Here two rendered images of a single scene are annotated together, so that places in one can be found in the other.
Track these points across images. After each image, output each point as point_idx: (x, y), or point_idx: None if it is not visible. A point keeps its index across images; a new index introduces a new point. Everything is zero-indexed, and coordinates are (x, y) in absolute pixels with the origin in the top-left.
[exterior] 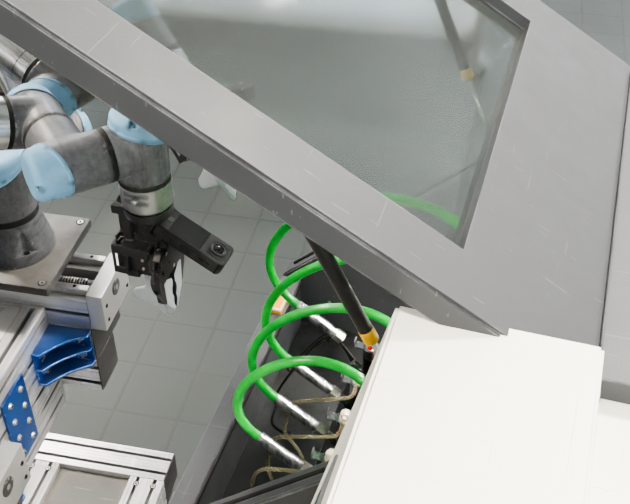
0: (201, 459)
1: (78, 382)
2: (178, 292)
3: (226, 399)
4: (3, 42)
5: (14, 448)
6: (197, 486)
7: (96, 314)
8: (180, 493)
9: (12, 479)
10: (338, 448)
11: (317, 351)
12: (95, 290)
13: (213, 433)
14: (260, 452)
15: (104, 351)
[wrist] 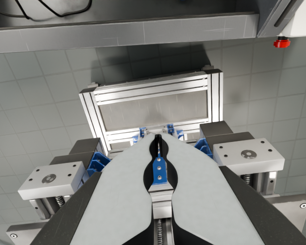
0: (185, 31)
1: (103, 150)
2: (138, 153)
3: (110, 40)
4: None
5: (229, 167)
6: (215, 20)
7: (78, 176)
8: (226, 32)
9: (242, 154)
10: None
11: None
12: (65, 191)
13: (153, 34)
14: (118, 6)
15: (84, 151)
